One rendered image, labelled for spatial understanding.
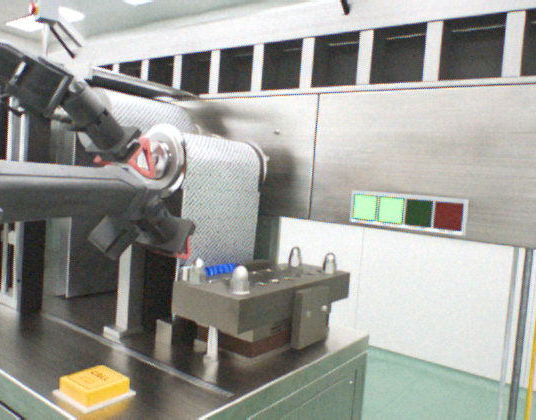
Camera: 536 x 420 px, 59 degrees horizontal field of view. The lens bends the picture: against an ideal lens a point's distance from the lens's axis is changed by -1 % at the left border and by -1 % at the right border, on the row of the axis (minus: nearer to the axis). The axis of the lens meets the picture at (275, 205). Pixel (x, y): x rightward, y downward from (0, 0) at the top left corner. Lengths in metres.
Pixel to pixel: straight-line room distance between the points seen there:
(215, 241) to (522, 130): 0.63
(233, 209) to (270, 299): 0.26
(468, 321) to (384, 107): 2.55
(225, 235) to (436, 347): 2.70
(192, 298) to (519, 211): 0.61
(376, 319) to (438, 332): 0.46
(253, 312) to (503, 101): 0.60
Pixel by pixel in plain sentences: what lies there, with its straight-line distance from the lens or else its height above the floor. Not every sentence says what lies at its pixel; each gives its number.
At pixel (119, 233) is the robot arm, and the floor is 1.13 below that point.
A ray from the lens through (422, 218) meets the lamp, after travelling 1.01.
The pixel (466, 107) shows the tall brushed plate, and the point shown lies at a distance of 1.01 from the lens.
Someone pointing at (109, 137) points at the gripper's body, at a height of 1.28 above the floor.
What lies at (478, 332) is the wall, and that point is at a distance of 3.47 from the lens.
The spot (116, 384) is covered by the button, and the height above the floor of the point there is 0.92.
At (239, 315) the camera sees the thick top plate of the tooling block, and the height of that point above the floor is 1.00.
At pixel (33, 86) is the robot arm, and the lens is 0.84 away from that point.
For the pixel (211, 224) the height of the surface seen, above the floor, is 1.13.
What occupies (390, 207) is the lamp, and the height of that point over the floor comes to 1.19.
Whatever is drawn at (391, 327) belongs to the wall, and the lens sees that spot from 3.66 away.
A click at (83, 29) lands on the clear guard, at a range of 1.87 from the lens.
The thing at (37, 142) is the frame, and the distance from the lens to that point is 1.14.
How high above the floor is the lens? 1.23
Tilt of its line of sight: 3 degrees down
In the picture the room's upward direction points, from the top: 4 degrees clockwise
